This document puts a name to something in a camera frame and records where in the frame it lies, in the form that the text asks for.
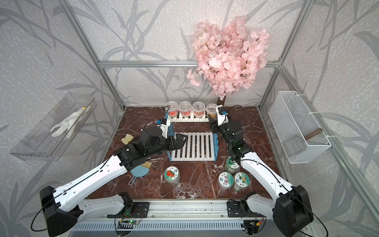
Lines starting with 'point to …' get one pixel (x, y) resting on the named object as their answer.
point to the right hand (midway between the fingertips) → (214, 112)
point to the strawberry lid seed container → (171, 174)
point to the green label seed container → (232, 168)
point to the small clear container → (211, 110)
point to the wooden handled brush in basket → (313, 133)
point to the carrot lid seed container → (242, 179)
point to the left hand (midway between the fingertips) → (182, 139)
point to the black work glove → (127, 138)
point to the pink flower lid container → (225, 180)
